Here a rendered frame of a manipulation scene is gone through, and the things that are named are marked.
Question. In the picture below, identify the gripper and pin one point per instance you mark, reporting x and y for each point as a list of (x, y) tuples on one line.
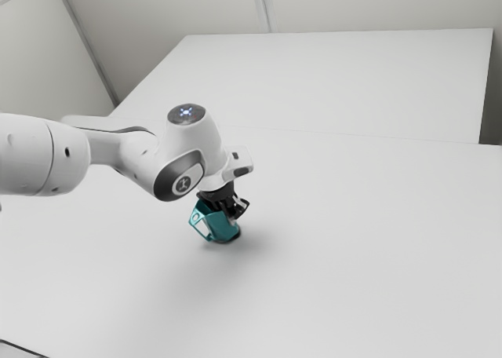
[(219, 195)]

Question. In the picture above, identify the teal faceted mug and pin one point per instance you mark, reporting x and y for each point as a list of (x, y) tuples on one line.
[(215, 225)]

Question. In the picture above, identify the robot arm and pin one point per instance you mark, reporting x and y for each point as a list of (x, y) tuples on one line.
[(184, 154)]

